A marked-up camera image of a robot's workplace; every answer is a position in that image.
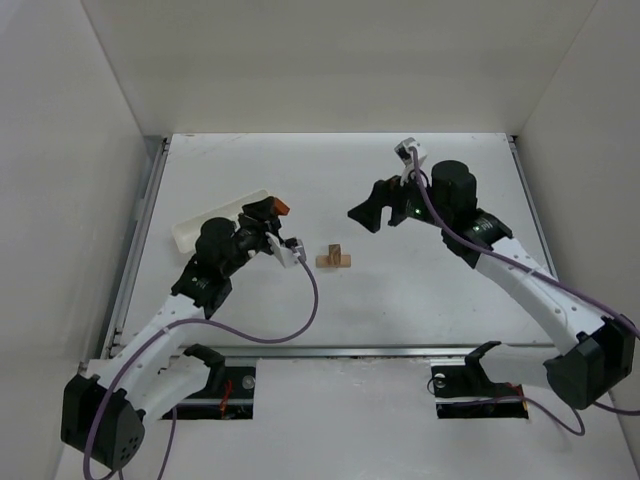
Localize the right aluminium rail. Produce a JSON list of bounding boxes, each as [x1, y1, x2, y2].
[[506, 134, 558, 279]]

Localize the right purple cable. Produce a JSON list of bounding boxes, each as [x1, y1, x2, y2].
[[408, 147, 640, 436]]

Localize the white plastic tray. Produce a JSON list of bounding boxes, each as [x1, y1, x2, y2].
[[171, 189, 271, 254]]

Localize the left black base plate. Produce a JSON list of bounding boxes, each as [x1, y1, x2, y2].
[[178, 364, 257, 410]]

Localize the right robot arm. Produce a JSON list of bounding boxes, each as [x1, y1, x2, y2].
[[348, 160, 639, 410]]

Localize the orange triangular wood block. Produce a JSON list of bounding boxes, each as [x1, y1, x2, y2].
[[272, 197, 290, 216]]

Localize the aluminium rail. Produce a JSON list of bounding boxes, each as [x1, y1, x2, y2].
[[506, 134, 558, 279], [107, 342, 556, 360], [90, 135, 172, 359]]

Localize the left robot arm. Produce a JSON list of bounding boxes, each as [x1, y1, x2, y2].
[[61, 196, 299, 478]]

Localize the dark striped wood block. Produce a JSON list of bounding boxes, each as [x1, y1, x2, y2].
[[327, 244, 342, 268]]

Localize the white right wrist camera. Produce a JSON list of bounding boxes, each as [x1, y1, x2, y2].
[[394, 137, 427, 173]]

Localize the left aluminium rail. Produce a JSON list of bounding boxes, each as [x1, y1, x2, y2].
[[90, 135, 172, 359]]

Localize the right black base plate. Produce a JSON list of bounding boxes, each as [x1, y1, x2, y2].
[[431, 364, 523, 406]]

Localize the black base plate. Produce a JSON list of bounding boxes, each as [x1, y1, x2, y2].
[[178, 364, 257, 410], [431, 364, 523, 406]]

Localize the front aluminium rail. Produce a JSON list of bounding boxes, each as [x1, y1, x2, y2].
[[107, 342, 556, 360]]

